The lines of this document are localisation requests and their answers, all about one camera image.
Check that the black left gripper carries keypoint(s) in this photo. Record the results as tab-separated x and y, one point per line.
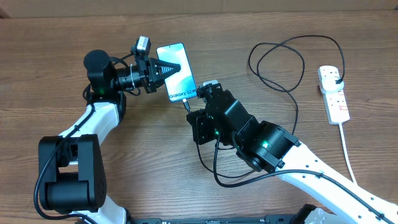
153	65

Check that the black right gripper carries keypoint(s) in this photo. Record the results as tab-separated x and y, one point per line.
203	123

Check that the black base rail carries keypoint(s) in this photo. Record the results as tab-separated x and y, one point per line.
267	219

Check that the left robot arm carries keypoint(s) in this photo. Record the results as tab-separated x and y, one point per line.
71	181

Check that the white charger plug adapter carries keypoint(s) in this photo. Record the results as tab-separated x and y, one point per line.
330	85

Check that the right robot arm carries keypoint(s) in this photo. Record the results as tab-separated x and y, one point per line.
269	147

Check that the white power strip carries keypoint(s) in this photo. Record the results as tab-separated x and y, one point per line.
335	103

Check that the blue Galaxy smartphone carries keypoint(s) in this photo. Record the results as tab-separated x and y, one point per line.
180	85

